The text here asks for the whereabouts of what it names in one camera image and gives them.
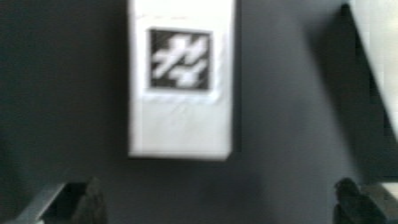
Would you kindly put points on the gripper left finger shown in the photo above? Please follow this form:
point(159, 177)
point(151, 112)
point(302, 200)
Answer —
point(67, 204)

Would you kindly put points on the white square table top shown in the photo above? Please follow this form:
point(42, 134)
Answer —
point(374, 17)

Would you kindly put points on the white leg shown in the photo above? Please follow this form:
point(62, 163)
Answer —
point(181, 78)

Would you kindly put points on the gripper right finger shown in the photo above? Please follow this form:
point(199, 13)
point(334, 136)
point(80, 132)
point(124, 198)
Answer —
point(366, 203)

